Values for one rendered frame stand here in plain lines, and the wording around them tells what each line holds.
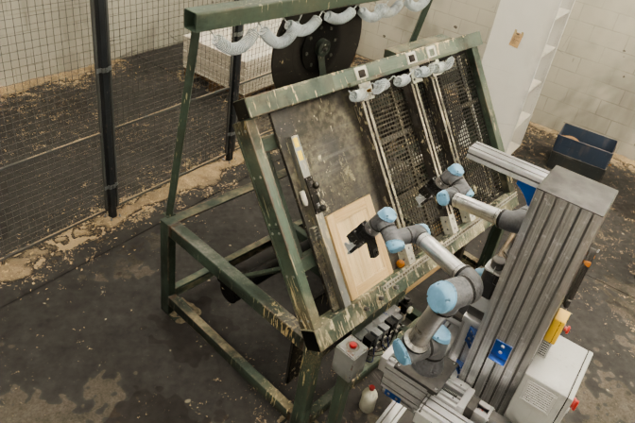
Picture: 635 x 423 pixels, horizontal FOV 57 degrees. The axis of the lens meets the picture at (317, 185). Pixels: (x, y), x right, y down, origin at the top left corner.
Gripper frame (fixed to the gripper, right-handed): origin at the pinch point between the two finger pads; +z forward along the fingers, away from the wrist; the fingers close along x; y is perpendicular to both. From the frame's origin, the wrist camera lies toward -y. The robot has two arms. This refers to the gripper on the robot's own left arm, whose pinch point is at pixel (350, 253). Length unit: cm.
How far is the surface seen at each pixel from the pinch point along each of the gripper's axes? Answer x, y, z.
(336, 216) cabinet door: -29.4, 20.6, 20.4
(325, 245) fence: -13.0, 11.7, 24.2
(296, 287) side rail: 11.9, 4.1, 33.2
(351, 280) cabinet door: -24.1, -11.1, 37.1
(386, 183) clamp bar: -69, 19, 11
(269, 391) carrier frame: 10, -31, 117
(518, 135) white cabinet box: -473, -7, 132
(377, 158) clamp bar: -69, 34, 5
